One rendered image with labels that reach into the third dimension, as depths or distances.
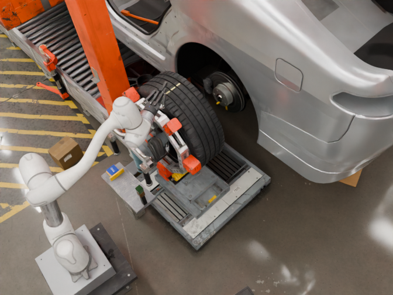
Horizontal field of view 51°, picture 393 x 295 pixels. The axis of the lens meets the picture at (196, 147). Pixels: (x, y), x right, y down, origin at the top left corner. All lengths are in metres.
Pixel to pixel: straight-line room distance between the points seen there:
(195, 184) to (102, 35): 1.33
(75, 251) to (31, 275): 0.88
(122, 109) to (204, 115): 0.62
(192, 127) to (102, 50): 0.70
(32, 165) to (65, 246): 0.59
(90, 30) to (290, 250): 2.04
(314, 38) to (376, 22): 1.51
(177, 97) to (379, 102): 1.09
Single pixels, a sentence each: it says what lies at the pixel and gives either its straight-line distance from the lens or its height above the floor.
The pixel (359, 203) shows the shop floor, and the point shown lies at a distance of 3.46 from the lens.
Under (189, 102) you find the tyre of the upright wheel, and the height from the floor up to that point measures 1.15.
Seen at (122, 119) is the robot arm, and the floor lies 1.43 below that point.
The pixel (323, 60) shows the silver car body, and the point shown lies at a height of 1.64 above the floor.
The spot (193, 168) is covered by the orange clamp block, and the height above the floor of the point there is 0.88.
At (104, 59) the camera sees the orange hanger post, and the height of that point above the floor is 1.29.
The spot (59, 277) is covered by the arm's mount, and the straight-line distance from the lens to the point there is 2.86.
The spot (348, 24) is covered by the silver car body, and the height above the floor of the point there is 0.96.
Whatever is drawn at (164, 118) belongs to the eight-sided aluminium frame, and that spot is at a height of 1.12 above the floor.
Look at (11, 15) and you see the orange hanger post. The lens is 4.48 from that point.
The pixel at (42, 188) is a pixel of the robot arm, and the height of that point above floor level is 1.24.
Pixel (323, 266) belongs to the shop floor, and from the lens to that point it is 3.17.
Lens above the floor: 2.92
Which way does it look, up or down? 54 degrees down
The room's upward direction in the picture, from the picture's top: 7 degrees counter-clockwise
